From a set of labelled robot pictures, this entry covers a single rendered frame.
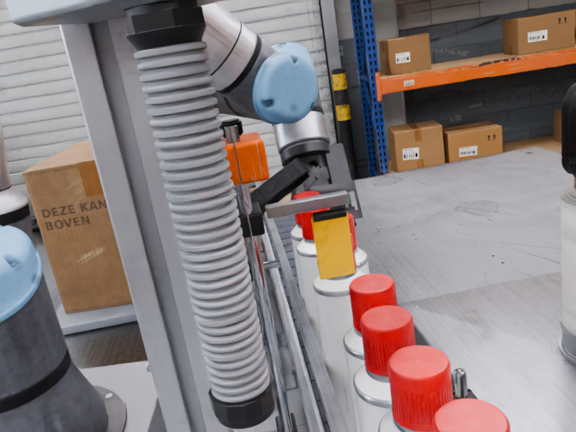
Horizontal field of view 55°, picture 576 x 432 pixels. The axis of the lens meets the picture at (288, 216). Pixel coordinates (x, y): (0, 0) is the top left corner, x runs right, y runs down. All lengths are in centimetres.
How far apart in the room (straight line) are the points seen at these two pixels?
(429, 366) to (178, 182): 16
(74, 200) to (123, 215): 64
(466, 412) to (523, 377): 39
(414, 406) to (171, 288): 18
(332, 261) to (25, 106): 476
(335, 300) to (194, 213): 27
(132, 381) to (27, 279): 22
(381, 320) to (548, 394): 32
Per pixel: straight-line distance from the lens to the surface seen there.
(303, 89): 60
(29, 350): 57
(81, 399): 63
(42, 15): 31
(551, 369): 68
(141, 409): 67
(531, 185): 148
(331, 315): 51
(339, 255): 46
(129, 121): 36
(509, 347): 71
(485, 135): 433
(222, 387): 29
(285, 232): 115
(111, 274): 103
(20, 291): 56
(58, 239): 104
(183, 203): 25
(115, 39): 35
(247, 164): 39
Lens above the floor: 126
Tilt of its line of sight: 17 degrees down
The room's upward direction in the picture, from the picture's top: 9 degrees counter-clockwise
